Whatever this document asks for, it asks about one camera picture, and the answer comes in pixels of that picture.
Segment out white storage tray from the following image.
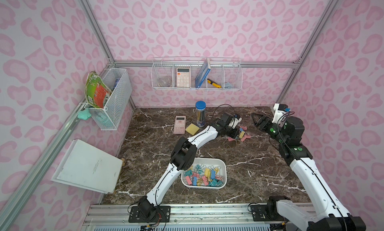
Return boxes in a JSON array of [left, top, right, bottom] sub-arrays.
[[181, 158, 228, 190]]

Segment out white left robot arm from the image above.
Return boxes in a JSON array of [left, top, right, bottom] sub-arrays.
[[137, 113, 242, 221]]

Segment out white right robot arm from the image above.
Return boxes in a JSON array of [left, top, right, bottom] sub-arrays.
[[251, 112, 367, 231]]

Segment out large pink binder clip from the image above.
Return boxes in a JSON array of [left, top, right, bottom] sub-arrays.
[[241, 135, 251, 142]]

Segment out blue lid pencil tube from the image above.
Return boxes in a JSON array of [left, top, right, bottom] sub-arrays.
[[195, 101, 206, 128]]

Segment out yellow sticky note pad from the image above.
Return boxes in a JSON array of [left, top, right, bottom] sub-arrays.
[[185, 124, 200, 136]]

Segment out yellow utility knife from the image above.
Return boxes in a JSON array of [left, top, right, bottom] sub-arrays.
[[207, 79, 222, 89]]

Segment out pink calculator on table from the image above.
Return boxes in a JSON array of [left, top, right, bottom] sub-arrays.
[[173, 116, 186, 135]]

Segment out blue book in shelf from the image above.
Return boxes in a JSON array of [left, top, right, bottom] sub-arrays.
[[195, 58, 211, 89]]

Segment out white calculator in shelf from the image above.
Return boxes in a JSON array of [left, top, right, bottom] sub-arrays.
[[176, 67, 191, 88]]

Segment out green snack bag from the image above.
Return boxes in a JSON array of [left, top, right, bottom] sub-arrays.
[[85, 71, 112, 109]]

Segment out white paper board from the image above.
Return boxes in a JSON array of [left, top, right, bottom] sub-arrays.
[[51, 139, 124, 194]]

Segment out white wire wall shelf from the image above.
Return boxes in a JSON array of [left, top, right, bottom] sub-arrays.
[[151, 57, 243, 91]]

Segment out white mesh wall basket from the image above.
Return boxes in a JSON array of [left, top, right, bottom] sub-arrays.
[[88, 68, 133, 131]]

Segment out mint green wall hook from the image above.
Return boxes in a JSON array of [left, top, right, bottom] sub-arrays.
[[77, 108, 92, 120]]

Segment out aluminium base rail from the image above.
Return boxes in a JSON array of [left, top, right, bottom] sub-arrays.
[[83, 203, 254, 228]]

